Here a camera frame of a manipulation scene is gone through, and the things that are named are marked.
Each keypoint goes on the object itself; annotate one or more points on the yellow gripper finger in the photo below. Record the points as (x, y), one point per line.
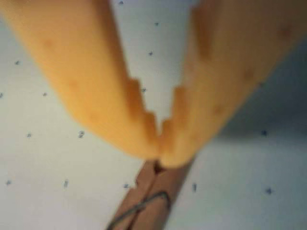
(216, 72)
(96, 83)

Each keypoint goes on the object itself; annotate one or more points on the wooden clothespin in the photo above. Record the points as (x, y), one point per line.
(163, 187)

